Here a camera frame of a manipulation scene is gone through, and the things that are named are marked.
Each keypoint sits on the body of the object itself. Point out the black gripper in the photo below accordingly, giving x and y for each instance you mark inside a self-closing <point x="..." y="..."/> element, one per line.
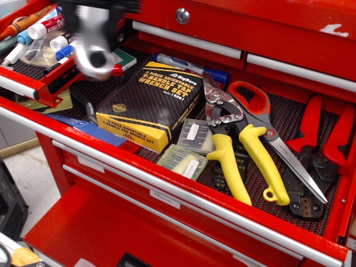
<point x="72" y="20"/>

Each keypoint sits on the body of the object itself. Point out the green white small box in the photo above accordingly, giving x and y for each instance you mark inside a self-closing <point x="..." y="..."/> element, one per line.
<point x="123" y="59"/>

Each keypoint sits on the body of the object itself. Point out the open small red drawer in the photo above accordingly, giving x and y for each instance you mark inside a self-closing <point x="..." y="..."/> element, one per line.
<point x="29" y="80"/>

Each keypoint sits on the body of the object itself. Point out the black yellow tap wrench box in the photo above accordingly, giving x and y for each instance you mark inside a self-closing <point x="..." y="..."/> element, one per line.
<point x="152" y="105"/>

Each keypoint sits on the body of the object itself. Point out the blue marker in main drawer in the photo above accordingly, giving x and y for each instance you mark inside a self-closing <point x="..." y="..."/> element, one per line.
<point x="218" y="75"/>

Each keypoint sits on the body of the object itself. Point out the blue Expo marker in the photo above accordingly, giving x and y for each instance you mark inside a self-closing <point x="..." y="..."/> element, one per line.
<point x="64" y="52"/>

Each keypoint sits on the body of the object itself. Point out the black Expo marker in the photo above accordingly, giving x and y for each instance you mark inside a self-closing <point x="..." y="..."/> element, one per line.
<point x="61" y="41"/>

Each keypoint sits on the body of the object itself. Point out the red Expo marker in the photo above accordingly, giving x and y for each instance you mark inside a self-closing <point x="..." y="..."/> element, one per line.
<point x="39" y="30"/>

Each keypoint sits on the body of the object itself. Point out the clear plastic bag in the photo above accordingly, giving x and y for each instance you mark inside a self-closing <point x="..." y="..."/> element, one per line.
<point x="38" y="53"/>

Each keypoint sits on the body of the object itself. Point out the light blue capped marker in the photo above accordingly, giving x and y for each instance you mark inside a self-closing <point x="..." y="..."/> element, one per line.
<point x="24" y="38"/>

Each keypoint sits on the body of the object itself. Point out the orange Crayola marker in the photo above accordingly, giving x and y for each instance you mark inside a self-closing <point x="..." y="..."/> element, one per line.
<point x="24" y="22"/>

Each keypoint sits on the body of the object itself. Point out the silver cabinet lock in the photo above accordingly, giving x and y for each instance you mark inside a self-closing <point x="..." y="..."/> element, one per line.
<point x="182" y="16"/>

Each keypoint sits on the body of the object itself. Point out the white thin marker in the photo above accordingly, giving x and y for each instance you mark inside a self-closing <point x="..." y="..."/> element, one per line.
<point x="13" y="56"/>

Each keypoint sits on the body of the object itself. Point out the yellowish plastic plate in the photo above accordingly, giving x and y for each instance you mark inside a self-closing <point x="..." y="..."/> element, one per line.
<point x="60" y="102"/>

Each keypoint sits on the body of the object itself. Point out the blue plastic card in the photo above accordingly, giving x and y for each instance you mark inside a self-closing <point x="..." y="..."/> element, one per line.
<point x="89" y="128"/>

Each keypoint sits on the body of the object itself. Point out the clear blade case upper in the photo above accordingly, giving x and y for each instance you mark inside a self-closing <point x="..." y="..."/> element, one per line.
<point x="196" y="136"/>

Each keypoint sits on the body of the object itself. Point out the clear blade case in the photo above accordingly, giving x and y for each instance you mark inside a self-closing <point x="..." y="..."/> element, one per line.
<point x="183" y="162"/>
<point x="196" y="136"/>

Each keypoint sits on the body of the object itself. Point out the clear blade case lower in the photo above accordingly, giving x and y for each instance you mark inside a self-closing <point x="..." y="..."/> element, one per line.
<point x="183" y="162"/>

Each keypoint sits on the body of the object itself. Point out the red tool chest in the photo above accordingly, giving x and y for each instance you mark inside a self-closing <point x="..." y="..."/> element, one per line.
<point x="116" y="203"/>

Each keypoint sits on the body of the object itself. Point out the black crate on floor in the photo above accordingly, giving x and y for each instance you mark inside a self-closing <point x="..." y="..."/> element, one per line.
<point x="14" y="210"/>

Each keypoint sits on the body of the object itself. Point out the yellow sponge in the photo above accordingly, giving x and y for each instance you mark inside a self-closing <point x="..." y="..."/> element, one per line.
<point x="24" y="256"/>

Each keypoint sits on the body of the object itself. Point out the red handled tool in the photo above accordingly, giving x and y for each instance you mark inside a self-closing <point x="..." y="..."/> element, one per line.
<point x="116" y="71"/>

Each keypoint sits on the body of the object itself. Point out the yellow handled tin snips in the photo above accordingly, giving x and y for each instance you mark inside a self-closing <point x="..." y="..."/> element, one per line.
<point x="221" y="110"/>

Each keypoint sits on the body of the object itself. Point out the red grey handled scissors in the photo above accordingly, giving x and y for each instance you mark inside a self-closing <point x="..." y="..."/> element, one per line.
<point x="256" y="104"/>

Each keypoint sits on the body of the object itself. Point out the black wire stripper tool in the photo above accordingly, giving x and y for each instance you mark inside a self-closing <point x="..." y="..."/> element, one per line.
<point x="240" y="160"/>

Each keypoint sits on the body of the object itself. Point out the red handled crimping pliers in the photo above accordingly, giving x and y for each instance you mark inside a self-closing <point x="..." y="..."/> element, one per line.
<point x="323" y="168"/>

